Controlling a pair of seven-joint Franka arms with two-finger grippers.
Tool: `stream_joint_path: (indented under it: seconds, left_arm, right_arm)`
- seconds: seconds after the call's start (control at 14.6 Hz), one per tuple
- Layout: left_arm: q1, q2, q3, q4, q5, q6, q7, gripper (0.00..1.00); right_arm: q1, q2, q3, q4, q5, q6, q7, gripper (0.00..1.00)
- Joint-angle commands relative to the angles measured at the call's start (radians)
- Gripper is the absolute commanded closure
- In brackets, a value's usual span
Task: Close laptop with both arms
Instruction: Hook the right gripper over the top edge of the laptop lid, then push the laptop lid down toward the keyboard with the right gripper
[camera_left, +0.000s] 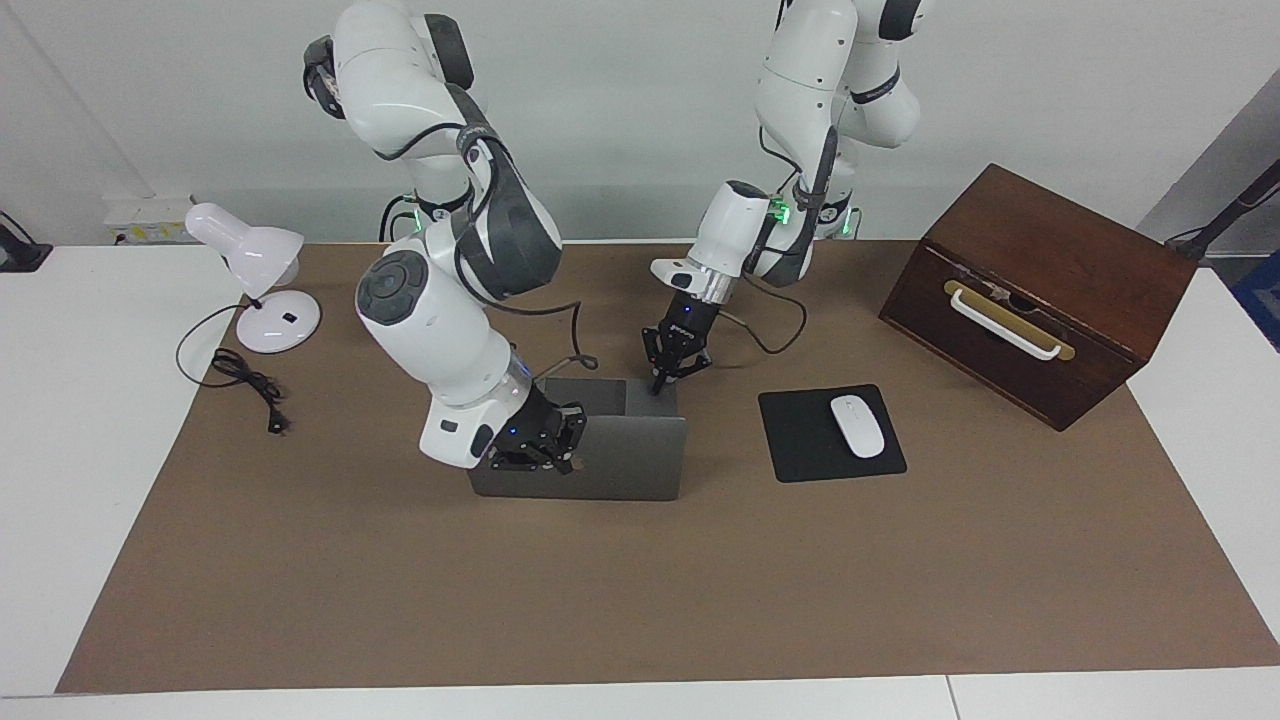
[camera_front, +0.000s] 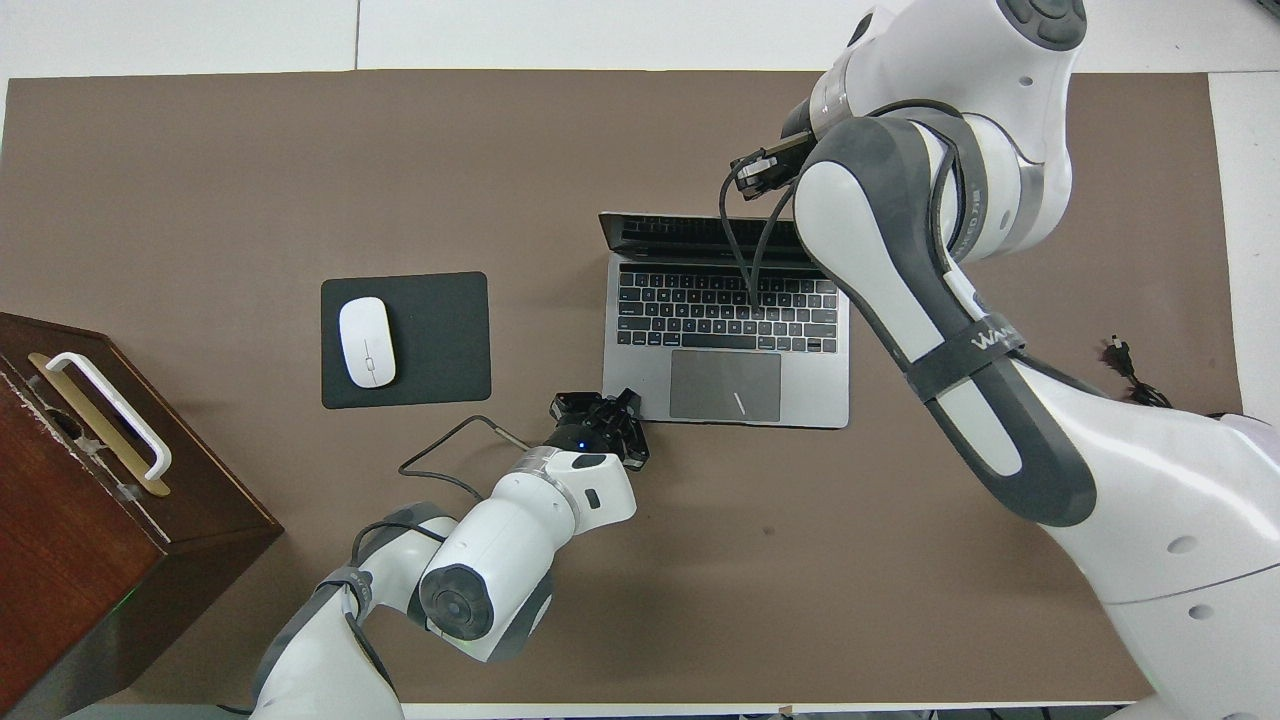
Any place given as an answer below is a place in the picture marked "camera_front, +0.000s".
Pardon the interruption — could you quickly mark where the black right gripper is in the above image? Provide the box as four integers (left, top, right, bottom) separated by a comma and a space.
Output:
730, 98, 831, 199

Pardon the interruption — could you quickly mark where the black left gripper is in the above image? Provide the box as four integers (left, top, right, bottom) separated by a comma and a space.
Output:
548, 387, 653, 473

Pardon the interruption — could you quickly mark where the grey aluminium laptop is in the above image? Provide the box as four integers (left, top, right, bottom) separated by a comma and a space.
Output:
598, 211, 851, 430

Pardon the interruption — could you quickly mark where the black mouse pad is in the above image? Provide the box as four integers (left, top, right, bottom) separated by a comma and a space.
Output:
320, 271, 493, 410

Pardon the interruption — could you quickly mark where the white computer mouse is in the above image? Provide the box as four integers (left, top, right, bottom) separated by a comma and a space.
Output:
338, 297, 397, 389

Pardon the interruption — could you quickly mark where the brown table mat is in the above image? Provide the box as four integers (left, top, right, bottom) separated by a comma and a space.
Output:
0, 68, 1244, 706

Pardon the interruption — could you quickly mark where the dark brown wooden box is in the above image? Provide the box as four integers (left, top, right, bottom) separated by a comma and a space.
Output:
0, 311, 285, 720

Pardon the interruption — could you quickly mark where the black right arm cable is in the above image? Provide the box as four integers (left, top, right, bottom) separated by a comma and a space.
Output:
718, 160, 801, 306

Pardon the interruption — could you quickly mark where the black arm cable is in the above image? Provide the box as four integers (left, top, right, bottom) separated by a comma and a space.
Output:
718, 160, 801, 306
398, 415, 533, 501

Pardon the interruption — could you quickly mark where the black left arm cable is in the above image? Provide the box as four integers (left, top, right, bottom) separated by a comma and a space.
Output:
398, 415, 533, 501

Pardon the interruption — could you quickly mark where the black lamp power cable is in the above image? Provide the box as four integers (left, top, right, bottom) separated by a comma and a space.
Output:
1100, 337, 1226, 416

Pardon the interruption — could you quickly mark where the white box handle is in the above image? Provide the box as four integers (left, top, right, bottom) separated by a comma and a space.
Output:
27, 351, 173, 498

